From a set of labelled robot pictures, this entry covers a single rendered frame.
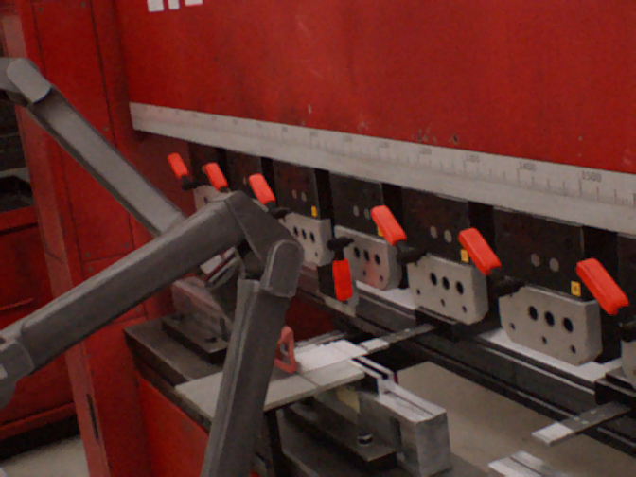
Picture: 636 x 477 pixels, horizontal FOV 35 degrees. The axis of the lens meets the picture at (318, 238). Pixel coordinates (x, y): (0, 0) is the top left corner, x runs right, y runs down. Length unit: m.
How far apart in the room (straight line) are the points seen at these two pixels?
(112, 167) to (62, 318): 0.46
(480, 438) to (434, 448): 2.08
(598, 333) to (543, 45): 0.31
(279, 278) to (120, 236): 1.23
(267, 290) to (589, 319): 0.38
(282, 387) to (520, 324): 0.54
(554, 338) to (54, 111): 0.86
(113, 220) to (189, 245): 1.20
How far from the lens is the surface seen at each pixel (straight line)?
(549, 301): 1.16
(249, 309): 1.25
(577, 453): 3.52
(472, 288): 1.27
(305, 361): 1.72
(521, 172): 1.15
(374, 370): 1.67
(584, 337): 1.13
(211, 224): 1.23
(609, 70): 1.02
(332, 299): 1.72
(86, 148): 1.61
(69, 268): 2.41
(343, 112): 1.46
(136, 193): 1.60
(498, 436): 3.65
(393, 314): 2.03
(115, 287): 1.20
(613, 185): 1.04
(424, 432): 1.54
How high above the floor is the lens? 1.62
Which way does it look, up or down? 14 degrees down
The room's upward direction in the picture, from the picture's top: 7 degrees counter-clockwise
